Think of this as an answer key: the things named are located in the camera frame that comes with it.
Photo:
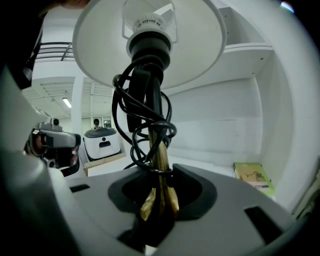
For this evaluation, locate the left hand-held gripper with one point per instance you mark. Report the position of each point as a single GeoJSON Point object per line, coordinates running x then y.
{"type": "Point", "coordinates": [67, 157]}

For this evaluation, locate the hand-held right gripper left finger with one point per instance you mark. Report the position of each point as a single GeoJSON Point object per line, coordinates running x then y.
{"type": "Point", "coordinates": [95, 212]}

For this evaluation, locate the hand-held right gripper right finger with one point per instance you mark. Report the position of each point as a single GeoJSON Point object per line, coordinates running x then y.
{"type": "Point", "coordinates": [225, 225]}

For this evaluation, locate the white table lamp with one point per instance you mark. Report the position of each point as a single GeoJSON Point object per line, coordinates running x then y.
{"type": "Point", "coordinates": [100, 50]}

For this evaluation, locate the white desk with drawers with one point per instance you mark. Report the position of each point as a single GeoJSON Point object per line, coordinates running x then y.
{"type": "Point", "coordinates": [205, 166]}

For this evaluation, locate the white wall shelf unit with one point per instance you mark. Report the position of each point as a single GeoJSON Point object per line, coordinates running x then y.
{"type": "Point", "coordinates": [225, 112]}

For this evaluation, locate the person's left hand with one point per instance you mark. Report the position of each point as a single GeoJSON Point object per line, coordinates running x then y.
{"type": "Point", "coordinates": [37, 146]}

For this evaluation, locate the ceiling tube light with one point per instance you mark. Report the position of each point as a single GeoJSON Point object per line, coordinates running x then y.
{"type": "Point", "coordinates": [66, 102]}

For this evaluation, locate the white and black robot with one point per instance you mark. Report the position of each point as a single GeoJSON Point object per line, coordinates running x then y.
{"type": "Point", "coordinates": [102, 147]}

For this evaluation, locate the green book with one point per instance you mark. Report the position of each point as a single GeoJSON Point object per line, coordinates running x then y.
{"type": "Point", "coordinates": [252, 177]}

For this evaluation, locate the person's black clothing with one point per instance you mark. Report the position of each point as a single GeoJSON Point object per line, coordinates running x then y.
{"type": "Point", "coordinates": [15, 37]}

